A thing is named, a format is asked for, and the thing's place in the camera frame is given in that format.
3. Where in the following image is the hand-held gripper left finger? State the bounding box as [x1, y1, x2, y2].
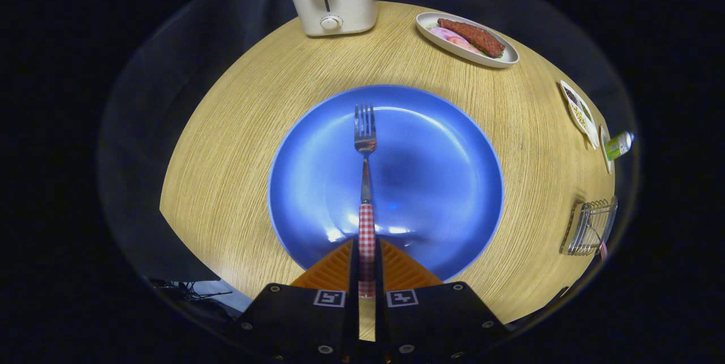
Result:
[227, 238, 360, 362]

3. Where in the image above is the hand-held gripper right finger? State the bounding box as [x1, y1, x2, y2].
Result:
[374, 238, 510, 362]

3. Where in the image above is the fork with red checked handle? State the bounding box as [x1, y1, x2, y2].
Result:
[354, 104, 377, 298]

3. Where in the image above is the blue round plate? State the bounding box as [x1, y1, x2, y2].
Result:
[267, 84, 505, 282]

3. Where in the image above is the small white saucer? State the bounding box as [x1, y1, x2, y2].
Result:
[599, 125, 614, 175]

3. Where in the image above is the white divided dish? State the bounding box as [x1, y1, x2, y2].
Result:
[560, 80, 600, 151]

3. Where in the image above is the green labelled bottle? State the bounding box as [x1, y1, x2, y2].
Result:
[605, 131, 635, 161]

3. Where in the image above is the white oval plate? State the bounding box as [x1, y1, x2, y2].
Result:
[415, 12, 519, 68]

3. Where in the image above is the brown meat steak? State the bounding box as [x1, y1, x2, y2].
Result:
[437, 18, 506, 59]

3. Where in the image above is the white toaster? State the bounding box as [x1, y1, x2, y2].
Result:
[288, 0, 379, 37]

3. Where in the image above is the metal wire cutlery rack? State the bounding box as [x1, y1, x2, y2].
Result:
[560, 196, 619, 256]

